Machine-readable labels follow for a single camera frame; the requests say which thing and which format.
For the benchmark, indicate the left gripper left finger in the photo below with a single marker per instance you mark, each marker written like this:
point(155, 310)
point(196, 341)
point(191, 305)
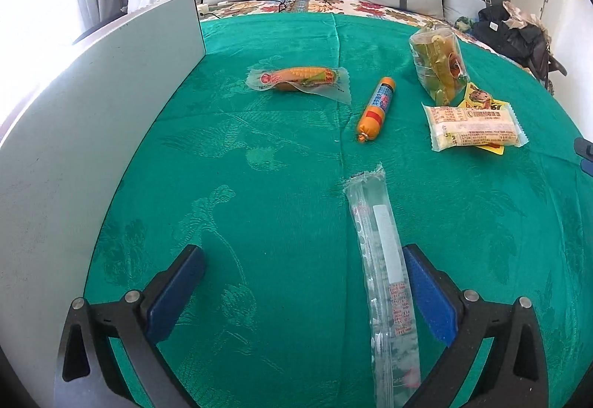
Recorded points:
point(87, 373)

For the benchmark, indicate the clear mixed snack bag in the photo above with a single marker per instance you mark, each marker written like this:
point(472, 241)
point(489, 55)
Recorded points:
point(438, 62)

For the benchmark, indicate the white wafer bar packet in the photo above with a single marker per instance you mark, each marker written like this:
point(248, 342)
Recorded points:
point(454, 126)

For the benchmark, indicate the floral bed sheet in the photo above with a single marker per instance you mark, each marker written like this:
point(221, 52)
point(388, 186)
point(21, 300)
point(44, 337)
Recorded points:
point(317, 22)

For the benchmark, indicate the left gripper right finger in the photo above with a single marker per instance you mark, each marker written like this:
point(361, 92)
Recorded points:
point(515, 373)

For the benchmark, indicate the white cardboard box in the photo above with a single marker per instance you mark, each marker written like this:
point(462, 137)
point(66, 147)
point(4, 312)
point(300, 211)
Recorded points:
point(61, 162)

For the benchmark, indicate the pile of dark clothes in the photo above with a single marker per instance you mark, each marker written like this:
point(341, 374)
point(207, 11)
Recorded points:
point(520, 37)

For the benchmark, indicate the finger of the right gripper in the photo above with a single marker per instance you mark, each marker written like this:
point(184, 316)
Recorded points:
point(584, 149)

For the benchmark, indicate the green tablecloth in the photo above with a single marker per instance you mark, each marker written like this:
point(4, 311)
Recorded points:
point(256, 179)

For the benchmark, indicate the clear long stick packet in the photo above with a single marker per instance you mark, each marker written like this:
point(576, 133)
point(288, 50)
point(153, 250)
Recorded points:
point(394, 341)

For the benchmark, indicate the orange sausage stick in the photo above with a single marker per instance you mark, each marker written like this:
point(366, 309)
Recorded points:
point(375, 113)

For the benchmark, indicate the corn sausage packet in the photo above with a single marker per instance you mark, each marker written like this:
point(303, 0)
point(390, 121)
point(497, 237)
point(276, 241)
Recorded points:
point(333, 84)

